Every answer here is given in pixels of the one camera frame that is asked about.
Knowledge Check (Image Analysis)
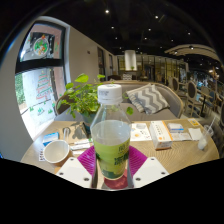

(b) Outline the grey chevron cushion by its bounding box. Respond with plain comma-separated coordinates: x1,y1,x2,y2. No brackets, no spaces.
125,83,171,115

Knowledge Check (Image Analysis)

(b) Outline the pill blister pack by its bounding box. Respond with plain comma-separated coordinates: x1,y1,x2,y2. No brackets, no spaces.
37,148,48,162

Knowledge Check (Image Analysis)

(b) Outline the group of ceiling lights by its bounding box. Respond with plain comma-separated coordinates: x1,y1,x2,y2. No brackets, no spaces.
103,8,194,43

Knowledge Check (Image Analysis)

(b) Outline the clear plastic cup with straw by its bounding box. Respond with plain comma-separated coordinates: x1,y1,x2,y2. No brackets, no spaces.
197,116,216,151

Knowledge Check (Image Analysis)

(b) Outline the tan ceramic mug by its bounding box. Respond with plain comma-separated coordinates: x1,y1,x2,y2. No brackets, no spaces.
42,139,72,167

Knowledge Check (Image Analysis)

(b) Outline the window with festive stickers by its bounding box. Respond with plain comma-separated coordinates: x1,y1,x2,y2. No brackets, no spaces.
13,21,68,141

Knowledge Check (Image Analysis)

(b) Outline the clear bottle with green label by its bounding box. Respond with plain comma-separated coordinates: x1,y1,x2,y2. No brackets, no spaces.
90,83,132,181

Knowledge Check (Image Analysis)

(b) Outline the flat blue box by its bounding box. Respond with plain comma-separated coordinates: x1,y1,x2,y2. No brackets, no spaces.
42,131,60,147

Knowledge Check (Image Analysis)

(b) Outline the grey curved sofa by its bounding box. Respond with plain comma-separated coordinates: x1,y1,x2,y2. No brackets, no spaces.
53,80,185,123

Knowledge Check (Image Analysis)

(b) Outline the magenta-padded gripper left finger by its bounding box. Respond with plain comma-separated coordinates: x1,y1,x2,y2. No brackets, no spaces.
54,144,98,190

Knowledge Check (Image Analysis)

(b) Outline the flat round red coaster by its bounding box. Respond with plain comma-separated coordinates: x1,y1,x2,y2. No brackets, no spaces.
103,168,129,190

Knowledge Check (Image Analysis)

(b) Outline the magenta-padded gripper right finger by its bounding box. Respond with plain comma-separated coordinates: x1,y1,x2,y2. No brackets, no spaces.
127,145,170,189

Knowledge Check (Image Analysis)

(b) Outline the white printed paper sheet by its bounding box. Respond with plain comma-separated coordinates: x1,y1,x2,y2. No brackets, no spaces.
129,122,153,142

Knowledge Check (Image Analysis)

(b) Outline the group of dining chairs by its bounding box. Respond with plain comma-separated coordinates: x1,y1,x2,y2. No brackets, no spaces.
166,74,224,128

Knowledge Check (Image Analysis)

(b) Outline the small white tube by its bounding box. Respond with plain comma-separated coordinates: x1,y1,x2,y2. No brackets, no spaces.
69,142,92,151

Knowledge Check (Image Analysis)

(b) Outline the green potted plant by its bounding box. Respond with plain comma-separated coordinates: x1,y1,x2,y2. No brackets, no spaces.
56,73,134,127

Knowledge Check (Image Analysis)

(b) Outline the white carton with orange print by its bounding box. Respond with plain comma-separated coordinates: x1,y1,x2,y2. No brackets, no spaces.
148,120,174,150

